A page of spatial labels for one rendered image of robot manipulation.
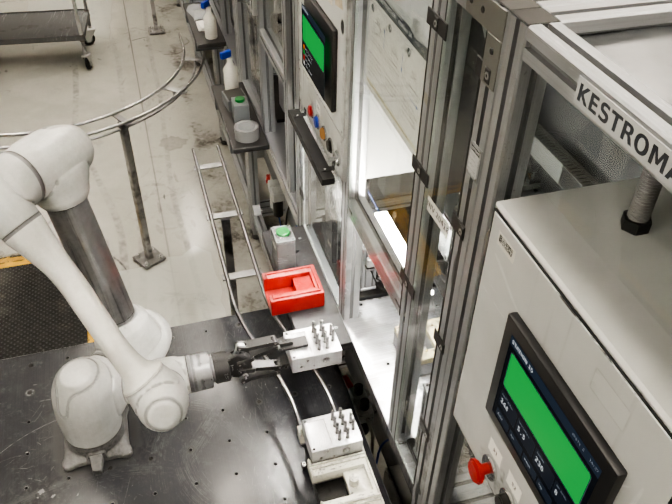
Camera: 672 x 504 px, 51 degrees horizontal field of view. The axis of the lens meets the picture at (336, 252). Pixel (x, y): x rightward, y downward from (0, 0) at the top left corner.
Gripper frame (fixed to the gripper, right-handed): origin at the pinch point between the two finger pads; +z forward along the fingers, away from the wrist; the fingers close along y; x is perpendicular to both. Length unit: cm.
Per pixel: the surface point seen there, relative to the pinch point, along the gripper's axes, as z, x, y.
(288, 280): 6.5, 35.1, -9.4
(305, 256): 15, 48, -13
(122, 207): -48, 217, -103
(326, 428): 3.3, -16.8, -10.9
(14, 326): -100, 137, -101
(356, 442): 9.1, -22.3, -11.2
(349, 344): 17.5, 9.8, -13.7
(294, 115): 15, 55, 33
